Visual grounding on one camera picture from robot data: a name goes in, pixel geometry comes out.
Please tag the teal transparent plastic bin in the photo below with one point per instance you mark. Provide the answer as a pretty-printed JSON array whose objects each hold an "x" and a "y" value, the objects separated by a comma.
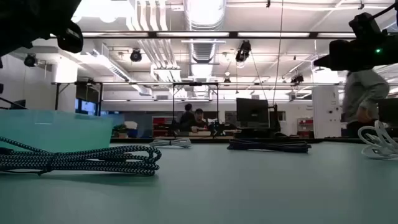
[{"x": 56, "y": 130}]

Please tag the black computer monitor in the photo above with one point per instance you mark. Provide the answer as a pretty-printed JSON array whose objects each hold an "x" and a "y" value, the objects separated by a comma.
[
  {"x": 388, "y": 110},
  {"x": 252, "y": 112},
  {"x": 19, "y": 104}
]

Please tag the black aluminium rig frame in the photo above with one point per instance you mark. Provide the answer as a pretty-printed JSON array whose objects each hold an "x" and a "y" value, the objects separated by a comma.
[{"x": 211, "y": 140}]

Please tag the white square column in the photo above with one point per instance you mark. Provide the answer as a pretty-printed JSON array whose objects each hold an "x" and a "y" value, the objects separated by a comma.
[{"x": 326, "y": 112}]

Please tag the person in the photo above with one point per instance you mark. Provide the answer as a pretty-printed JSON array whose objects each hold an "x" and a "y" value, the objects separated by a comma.
[
  {"x": 199, "y": 122},
  {"x": 187, "y": 116},
  {"x": 363, "y": 93}
]

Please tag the black frame workstation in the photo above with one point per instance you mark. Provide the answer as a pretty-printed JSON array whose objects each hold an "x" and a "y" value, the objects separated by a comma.
[
  {"x": 173, "y": 109},
  {"x": 100, "y": 96}
]

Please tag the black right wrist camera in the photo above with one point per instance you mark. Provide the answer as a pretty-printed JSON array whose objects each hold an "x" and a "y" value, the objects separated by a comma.
[{"x": 367, "y": 28}]

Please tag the red bin shelf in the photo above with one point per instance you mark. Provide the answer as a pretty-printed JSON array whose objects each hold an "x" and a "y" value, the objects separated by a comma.
[
  {"x": 306, "y": 124},
  {"x": 160, "y": 123}
]

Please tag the teal table mat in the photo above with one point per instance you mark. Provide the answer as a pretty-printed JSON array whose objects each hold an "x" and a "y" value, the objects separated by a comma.
[{"x": 248, "y": 193}]

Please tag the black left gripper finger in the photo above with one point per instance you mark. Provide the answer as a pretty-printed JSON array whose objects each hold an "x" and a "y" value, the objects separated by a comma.
[{"x": 71, "y": 39}]

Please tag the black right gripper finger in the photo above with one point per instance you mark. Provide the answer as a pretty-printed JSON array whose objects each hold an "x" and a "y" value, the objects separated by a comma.
[{"x": 323, "y": 62}]

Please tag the silver ventilation duct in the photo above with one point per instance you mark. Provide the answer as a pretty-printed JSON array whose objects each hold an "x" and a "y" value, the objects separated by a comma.
[{"x": 203, "y": 53}]

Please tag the green potted plant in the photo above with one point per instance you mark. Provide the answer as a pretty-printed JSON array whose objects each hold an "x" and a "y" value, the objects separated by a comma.
[{"x": 119, "y": 128}]

